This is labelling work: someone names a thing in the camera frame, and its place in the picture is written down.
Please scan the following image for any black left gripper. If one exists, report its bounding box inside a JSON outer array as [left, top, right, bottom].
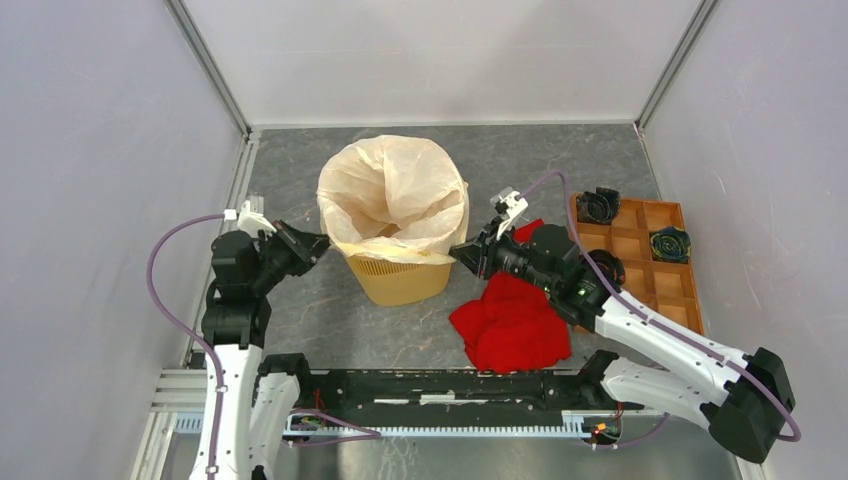
[[250, 217, 336, 293]]

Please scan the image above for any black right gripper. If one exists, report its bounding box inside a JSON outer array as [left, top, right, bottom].
[[447, 216, 556, 294]]

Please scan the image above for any yellow plastic trash bin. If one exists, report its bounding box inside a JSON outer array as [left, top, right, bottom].
[[346, 256, 452, 307]]

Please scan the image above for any translucent white trash bag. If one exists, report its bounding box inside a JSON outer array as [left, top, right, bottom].
[[316, 135, 470, 265]]

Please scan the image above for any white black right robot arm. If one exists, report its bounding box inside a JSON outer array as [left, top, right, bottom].
[[450, 223, 802, 464]]

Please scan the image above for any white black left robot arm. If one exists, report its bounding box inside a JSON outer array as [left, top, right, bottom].
[[189, 221, 330, 479]]

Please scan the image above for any red cloth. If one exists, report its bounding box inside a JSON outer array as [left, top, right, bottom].
[[449, 218, 574, 375]]

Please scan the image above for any black rolled sock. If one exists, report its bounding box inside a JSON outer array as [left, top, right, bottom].
[[576, 187, 621, 225]]

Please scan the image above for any dark rolled sock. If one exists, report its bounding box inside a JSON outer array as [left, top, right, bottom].
[[589, 249, 626, 286]]

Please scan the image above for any blue yellow rolled sock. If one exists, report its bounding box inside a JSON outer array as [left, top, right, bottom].
[[649, 226, 692, 264]]

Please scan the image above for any orange compartment tray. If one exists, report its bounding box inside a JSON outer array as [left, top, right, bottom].
[[576, 198, 704, 334]]

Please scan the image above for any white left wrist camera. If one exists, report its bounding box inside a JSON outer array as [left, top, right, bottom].
[[236, 195, 276, 239]]

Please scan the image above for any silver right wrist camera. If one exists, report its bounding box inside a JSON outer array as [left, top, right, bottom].
[[490, 187, 529, 240]]

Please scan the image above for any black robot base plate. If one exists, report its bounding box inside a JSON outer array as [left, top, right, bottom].
[[291, 351, 644, 429]]

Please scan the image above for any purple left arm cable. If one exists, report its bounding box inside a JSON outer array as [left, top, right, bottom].
[[145, 210, 382, 480]]

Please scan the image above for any aluminium frame rail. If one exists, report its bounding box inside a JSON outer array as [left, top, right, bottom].
[[142, 369, 637, 439]]

